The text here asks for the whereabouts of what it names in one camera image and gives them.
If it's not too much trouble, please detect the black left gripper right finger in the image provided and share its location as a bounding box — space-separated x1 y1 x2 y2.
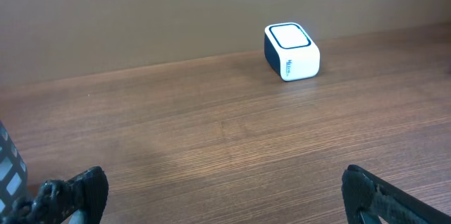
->
342 165 450 224

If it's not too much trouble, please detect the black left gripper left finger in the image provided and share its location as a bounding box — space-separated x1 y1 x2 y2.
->
1 166 109 224

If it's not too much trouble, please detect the white barcode scanner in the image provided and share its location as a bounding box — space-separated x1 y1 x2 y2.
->
264 22 321 82

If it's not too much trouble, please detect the grey black plastic basket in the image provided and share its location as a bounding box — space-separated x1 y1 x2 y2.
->
0 123 30 216

